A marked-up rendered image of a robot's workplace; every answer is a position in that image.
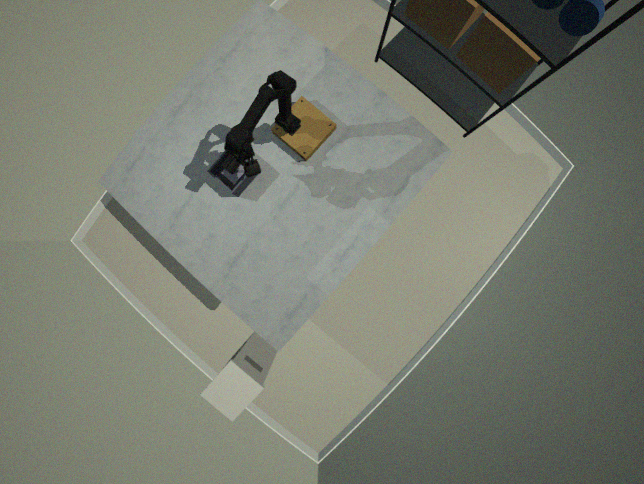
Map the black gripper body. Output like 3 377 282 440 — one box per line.
243 149 261 177

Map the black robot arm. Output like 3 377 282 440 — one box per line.
220 70 301 175

